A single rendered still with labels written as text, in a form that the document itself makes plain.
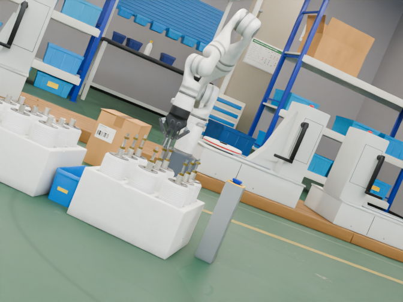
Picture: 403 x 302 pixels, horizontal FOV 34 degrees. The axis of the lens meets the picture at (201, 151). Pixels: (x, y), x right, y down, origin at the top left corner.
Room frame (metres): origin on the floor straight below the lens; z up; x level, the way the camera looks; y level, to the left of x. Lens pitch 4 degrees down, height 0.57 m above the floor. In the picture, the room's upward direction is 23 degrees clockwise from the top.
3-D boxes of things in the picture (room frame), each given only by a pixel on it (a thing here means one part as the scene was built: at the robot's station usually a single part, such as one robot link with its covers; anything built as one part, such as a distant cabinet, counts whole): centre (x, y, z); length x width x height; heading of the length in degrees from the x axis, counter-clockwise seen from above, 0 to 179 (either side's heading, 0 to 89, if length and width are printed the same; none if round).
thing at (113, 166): (2.33, 0.27, 0.16); 0.10 x 0.10 x 0.18
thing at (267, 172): (4.82, -0.31, 0.45); 0.82 x 0.57 x 0.74; 107
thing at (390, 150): (8.09, -2.03, 0.89); 0.50 x 0.38 x 0.21; 18
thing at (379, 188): (8.09, -2.03, 0.36); 0.50 x 0.38 x 0.21; 18
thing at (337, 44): (7.80, -0.94, 1.70); 0.71 x 0.54 x 0.51; 111
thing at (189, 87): (2.43, 0.14, 0.63); 0.09 x 0.07 x 0.15; 65
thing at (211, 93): (2.90, 0.07, 0.54); 0.09 x 0.09 x 0.17; 12
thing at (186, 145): (2.90, 0.08, 0.39); 0.09 x 0.09 x 0.17; 17
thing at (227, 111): (8.21, 0.03, 0.34); 0.57 x 0.47 x 0.69; 17
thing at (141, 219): (2.43, 0.13, 0.09); 0.39 x 0.39 x 0.18; 80
